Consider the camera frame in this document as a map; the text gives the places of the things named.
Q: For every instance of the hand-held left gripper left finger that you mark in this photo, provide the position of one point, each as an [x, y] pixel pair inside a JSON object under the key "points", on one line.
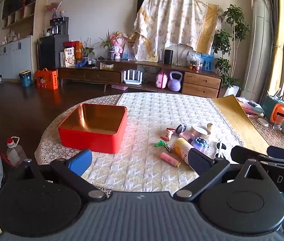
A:
{"points": [[80, 162]]}

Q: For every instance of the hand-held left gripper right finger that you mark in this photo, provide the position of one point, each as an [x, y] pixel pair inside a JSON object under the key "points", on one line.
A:
{"points": [[199, 162]]}

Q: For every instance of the purple toy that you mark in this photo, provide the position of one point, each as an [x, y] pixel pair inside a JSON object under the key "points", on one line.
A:
{"points": [[199, 143]]}

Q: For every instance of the yellow cylindrical can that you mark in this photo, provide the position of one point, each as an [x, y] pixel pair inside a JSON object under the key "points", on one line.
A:
{"points": [[180, 148]]}

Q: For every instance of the red tin box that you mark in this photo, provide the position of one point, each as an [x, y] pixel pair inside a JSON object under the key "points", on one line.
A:
{"points": [[91, 140]]}

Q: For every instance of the pink soap dish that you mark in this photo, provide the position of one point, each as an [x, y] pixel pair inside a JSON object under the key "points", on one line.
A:
{"points": [[185, 135]]}

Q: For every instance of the pink tube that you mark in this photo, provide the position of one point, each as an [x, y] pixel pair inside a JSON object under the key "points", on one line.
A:
{"points": [[169, 158]]}

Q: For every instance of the roll of beige tape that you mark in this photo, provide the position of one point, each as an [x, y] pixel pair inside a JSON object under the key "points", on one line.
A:
{"points": [[199, 130]]}

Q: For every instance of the metal nail clipper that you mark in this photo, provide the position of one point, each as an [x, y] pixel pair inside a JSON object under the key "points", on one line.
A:
{"points": [[167, 148]]}

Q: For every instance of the small red snack packet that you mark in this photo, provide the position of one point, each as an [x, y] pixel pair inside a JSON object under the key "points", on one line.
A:
{"points": [[169, 134]]}

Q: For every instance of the green whistle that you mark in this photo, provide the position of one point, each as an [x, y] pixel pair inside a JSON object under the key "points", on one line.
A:
{"points": [[160, 144]]}

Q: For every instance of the orange appliance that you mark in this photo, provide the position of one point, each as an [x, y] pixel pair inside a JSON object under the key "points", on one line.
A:
{"points": [[281, 113]]}

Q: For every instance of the pile of plastic packets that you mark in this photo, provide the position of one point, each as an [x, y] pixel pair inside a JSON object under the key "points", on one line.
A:
{"points": [[251, 105]]}

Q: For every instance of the teal knife block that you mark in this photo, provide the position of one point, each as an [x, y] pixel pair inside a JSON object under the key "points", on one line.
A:
{"points": [[269, 105]]}

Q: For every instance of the oil bottle with red cap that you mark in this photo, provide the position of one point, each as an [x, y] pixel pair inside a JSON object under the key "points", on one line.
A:
{"points": [[15, 153]]}

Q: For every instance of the red plastic basket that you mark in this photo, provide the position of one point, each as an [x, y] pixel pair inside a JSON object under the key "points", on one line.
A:
{"points": [[6, 159]]}

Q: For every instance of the purple kettlebell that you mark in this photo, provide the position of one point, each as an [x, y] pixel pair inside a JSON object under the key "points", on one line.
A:
{"points": [[174, 84]]}

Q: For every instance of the wooden TV stand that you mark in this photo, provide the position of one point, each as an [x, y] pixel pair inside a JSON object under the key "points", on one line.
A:
{"points": [[202, 80]]}

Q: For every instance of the pink tray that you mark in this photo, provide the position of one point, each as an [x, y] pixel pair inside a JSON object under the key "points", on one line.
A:
{"points": [[119, 87]]}

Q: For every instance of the pink toy case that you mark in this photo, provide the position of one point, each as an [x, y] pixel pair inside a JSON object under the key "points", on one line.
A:
{"points": [[162, 80]]}

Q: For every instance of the orange gift box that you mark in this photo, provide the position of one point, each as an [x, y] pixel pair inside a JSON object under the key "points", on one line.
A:
{"points": [[46, 79]]}

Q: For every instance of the blue box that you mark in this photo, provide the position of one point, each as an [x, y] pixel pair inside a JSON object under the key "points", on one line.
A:
{"points": [[207, 62]]}

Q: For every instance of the blue dumbbells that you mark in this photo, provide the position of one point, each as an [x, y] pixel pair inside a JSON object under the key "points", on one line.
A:
{"points": [[80, 64]]}

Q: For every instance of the covered standing air conditioner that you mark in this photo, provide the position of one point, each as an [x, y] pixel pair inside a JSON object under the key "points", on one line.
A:
{"points": [[257, 55]]}

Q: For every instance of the teal bin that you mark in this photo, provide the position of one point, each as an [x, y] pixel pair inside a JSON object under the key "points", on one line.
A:
{"points": [[26, 79]]}

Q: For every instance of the white router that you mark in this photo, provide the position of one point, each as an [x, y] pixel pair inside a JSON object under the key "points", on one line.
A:
{"points": [[133, 77]]}

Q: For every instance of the white flat box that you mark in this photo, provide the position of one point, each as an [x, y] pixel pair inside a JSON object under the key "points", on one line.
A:
{"points": [[106, 66]]}

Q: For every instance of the plastic bag of fruit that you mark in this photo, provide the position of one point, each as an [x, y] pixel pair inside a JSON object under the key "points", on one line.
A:
{"points": [[194, 60]]}

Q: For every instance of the printed snack bag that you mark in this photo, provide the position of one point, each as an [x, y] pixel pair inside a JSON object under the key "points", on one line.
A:
{"points": [[69, 57]]}

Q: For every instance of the black speaker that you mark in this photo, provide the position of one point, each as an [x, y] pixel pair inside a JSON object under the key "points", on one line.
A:
{"points": [[168, 57]]}

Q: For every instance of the yellow curtain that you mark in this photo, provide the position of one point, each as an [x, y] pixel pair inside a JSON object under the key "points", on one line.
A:
{"points": [[278, 42]]}

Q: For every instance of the potted tree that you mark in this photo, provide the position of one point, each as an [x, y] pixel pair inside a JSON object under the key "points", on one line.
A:
{"points": [[228, 42]]}

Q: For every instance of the small orchid plant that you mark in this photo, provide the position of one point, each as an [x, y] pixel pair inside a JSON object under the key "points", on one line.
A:
{"points": [[86, 49]]}

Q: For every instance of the black cabinet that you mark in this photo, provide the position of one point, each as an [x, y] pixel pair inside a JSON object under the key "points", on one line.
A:
{"points": [[49, 52]]}

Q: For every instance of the red flat box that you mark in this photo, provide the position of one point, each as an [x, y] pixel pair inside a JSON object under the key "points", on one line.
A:
{"points": [[70, 44]]}

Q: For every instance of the potted plant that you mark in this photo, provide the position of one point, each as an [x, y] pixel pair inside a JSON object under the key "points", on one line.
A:
{"points": [[109, 45]]}

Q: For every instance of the pink doll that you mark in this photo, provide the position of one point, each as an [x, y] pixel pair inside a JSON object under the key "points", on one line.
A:
{"points": [[118, 46]]}

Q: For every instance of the black coffee machine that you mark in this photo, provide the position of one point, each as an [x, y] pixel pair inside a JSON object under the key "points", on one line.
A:
{"points": [[59, 26]]}

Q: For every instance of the floral cloth cover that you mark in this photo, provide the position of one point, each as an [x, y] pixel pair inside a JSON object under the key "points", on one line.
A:
{"points": [[172, 22]]}

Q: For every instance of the small figurine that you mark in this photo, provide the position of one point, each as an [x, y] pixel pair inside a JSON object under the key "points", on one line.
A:
{"points": [[62, 13]]}

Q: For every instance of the vase with flowers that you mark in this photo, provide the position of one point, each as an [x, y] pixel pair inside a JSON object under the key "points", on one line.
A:
{"points": [[54, 10]]}

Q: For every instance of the black television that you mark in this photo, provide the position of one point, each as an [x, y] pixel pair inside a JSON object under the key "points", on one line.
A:
{"points": [[142, 3]]}

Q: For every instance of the wall shelf unit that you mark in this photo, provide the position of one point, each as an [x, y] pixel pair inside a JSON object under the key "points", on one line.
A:
{"points": [[11, 42]]}

